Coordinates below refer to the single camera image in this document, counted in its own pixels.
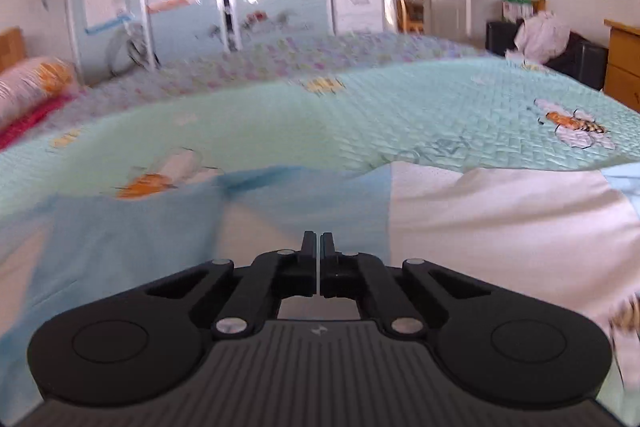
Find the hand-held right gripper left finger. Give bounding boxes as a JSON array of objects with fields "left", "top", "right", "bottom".
[{"left": 145, "top": 231, "right": 319, "bottom": 339}]

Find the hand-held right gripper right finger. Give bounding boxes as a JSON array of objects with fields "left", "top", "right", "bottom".
[{"left": 320, "top": 232, "right": 493, "bottom": 338}]

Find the white and blue mesh shirt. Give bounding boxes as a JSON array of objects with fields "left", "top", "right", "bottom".
[{"left": 0, "top": 162, "right": 640, "bottom": 408}]

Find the white clothes pile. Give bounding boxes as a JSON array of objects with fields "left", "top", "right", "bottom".
[{"left": 505, "top": 12, "right": 571, "bottom": 65}]

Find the green bee-print quilt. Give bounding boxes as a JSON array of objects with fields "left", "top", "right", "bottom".
[{"left": 0, "top": 57, "right": 640, "bottom": 413}]

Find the purple heart-print bedsheet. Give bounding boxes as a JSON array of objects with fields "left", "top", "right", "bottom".
[{"left": 75, "top": 32, "right": 493, "bottom": 108}]

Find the white drawer cabinet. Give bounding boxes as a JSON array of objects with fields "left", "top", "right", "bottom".
[{"left": 332, "top": 0, "right": 386, "bottom": 34}]

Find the wooden chair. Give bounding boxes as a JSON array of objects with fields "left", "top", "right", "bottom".
[{"left": 397, "top": 0, "right": 425, "bottom": 35}]

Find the red pillow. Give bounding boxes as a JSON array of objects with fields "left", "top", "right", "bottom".
[{"left": 0, "top": 94, "right": 76, "bottom": 150}]

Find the green and white cardboard box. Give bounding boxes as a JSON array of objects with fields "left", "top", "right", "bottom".
[{"left": 502, "top": 0, "right": 538, "bottom": 20}]

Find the black armchair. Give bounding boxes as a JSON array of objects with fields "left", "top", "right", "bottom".
[{"left": 486, "top": 21, "right": 608, "bottom": 90}]

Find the wooden desk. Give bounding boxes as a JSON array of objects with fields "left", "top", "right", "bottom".
[{"left": 604, "top": 19, "right": 640, "bottom": 112}]

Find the wooden headboard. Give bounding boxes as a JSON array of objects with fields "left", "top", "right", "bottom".
[{"left": 0, "top": 27, "right": 26, "bottom": 72}]

